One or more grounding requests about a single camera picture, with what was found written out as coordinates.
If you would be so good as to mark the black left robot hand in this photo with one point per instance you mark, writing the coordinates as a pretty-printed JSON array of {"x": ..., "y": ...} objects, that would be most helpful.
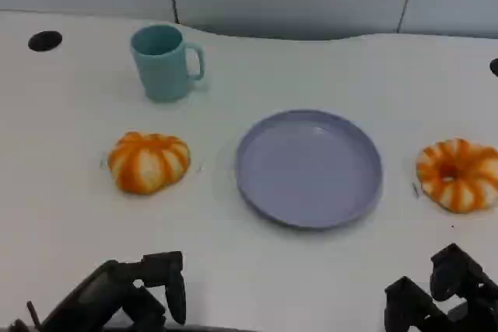
[{"x": 116, "y": 293}]

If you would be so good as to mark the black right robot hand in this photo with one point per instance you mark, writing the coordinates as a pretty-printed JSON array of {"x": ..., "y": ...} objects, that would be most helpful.
[{"x": 467, "y": 289}]

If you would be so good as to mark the orange white pumpkin-shaped bread roll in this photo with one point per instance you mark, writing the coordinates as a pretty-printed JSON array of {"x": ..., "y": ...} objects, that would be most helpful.
[{"x": 148, "y": 163}]

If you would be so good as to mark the lilac plate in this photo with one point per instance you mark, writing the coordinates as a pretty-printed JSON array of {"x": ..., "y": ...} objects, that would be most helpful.
[{"x": 307, "y": 172}]

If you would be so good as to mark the pale green mug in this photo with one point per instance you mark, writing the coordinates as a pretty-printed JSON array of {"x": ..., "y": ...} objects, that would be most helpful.
[{"x": 163, "y": 71}]

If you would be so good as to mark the black table grommet hole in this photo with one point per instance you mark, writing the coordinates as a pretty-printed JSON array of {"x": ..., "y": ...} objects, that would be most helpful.
[{"x": 44, "y": 40}]

